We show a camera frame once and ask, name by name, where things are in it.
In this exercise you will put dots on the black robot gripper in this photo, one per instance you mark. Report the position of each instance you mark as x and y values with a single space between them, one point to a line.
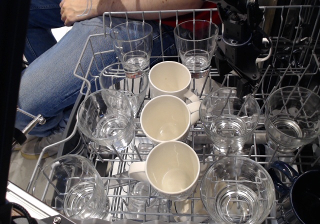
238 58

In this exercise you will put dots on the round glass cup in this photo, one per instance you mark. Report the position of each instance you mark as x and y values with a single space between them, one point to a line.
70 184
292 118
229 121
106 117
237 190

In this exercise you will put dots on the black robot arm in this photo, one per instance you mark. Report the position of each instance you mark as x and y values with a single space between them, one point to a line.
240 20

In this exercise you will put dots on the black foreground robot arm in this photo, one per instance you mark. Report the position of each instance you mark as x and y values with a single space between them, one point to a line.
14 16

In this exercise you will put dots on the person's bare forearm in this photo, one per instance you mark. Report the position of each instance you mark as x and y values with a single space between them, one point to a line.
151 8

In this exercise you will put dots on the tall glass behind left cup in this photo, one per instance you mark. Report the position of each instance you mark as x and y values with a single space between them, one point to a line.
128 78

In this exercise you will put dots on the person's bare hand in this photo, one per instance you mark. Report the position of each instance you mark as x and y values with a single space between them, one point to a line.
73 11

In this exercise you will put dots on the white mug back right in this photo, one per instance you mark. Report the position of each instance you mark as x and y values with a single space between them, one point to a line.
269 47

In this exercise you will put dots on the white mug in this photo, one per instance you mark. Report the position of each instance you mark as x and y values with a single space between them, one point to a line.
172 168
269 47
171 78
168 118

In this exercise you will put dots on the tall glass back centre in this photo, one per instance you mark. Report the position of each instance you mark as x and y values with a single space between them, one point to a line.
195 41

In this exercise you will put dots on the red shirt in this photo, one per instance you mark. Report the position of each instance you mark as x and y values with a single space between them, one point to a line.
204 13

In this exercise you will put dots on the white mug middle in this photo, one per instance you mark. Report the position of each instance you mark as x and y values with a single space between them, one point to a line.
168 118

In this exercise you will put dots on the tall glass back left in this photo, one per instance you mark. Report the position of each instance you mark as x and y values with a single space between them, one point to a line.
133 43

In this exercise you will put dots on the white mug front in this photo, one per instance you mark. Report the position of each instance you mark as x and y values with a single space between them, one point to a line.
172 168

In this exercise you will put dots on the dark blue mug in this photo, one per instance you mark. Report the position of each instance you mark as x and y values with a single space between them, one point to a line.
299 194

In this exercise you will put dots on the small glass under rack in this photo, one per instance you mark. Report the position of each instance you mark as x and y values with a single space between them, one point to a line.
141 197

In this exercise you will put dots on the blue jeans leg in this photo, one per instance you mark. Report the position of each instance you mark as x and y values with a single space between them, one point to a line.
48 85

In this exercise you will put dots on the grey sneaker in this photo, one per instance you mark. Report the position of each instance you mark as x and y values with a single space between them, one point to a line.
33 146

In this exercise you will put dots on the grey wire dishwasher rack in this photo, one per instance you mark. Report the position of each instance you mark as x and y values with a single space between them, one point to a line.
295 61

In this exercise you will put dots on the chrome clamp handle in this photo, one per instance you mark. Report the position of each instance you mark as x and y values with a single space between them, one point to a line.
19 136

